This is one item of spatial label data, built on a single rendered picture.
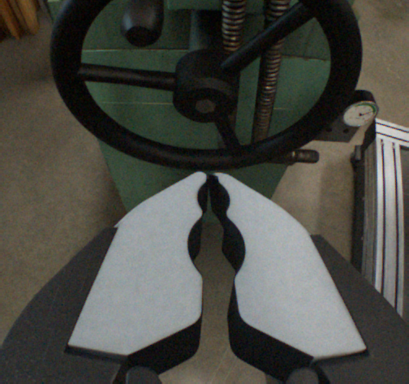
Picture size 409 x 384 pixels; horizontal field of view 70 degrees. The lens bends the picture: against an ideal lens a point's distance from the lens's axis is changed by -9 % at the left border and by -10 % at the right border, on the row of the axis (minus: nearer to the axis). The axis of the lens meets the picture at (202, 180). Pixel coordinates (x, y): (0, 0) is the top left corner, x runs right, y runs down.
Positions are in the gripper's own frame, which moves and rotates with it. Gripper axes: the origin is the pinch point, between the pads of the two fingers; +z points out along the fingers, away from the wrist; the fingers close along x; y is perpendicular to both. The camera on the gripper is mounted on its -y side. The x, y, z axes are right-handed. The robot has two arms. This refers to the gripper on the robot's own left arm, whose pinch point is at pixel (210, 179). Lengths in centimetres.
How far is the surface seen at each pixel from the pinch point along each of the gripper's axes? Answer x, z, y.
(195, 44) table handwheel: -1.0, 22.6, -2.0
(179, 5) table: -2.8, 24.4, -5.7
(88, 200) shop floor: -37, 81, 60
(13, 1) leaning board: -95, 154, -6
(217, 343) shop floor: 10, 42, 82
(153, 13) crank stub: -3.3, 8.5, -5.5
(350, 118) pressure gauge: 25.2, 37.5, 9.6
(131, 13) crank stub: -4.5, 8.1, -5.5
